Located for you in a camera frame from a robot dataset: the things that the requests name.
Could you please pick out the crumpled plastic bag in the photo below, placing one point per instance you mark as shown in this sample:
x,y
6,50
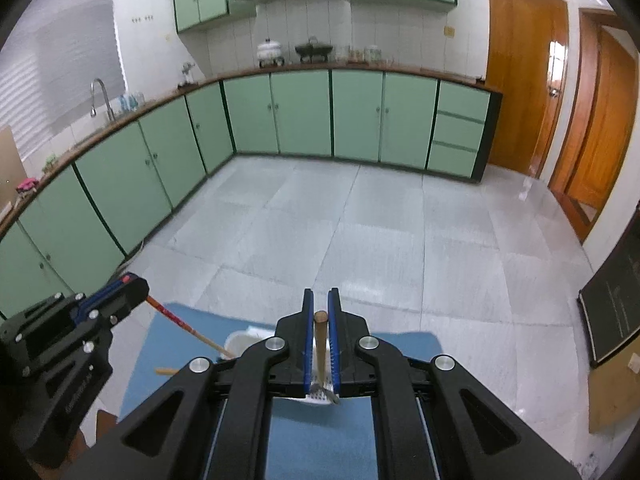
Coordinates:
x,y
587,465

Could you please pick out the light wooden chopstick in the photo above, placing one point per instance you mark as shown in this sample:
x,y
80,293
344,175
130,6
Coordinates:
x,y
167,371

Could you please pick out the yellowed wall switch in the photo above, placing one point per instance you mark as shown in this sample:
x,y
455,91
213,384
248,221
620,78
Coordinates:
x,y
450,31

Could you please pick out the green base cabinets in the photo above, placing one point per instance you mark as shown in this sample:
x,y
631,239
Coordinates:
x,y
305,115

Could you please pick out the small countertop appliance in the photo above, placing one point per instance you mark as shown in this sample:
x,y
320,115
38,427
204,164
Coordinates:
x,y
186,75

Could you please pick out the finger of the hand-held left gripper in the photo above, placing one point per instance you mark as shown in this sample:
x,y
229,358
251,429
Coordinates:
x,y
125,300
102,290

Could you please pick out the white window blind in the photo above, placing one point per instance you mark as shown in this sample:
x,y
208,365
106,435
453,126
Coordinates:
x,y
60,60

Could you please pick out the black wok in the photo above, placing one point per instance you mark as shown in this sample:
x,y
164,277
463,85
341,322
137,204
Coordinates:
x,y
313,51

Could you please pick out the brown cardboard box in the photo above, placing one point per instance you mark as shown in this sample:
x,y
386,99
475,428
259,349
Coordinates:
x,y
615,390

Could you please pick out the metal kitchen faucet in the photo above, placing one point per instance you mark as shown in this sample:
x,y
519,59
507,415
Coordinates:
x,y
106,100

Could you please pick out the red-banded wooden chopstick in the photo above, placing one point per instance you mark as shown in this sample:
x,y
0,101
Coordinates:
x,y
200,336

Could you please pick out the open wooden door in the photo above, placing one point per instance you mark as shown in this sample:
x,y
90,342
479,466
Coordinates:
x,y
605,125

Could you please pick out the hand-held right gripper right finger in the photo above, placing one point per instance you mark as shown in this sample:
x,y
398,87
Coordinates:
x,y
334,340

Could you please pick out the wall sockets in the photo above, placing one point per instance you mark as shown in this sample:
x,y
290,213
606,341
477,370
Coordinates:
x,y
142,19

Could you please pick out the black glass-door cabinet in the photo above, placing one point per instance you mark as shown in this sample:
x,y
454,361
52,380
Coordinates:
x,y
615,300

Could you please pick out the white cooking pot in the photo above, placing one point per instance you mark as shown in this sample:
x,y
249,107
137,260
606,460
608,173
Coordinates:
x,y
271,52

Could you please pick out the red cloth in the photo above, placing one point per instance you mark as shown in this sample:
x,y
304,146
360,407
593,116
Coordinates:
x,y
27,185

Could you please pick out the plain brown wooden chopstick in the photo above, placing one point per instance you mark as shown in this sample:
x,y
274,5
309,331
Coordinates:
x,y
320,350

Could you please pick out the white plastic utensil holder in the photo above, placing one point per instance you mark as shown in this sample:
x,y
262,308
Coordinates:
x,y
240,342

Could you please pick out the blue tablecloth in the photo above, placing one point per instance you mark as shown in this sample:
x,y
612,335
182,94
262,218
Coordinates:
x,y
320,440

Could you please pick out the closed wooden door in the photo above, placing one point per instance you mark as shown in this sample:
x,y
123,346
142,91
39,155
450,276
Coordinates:
x,y
520,85

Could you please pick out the glass jar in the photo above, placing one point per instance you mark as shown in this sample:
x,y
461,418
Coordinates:
x,y
353,53
373,54

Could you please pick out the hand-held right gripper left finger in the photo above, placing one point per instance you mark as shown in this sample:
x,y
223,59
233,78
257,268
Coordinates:
x,y
309,340

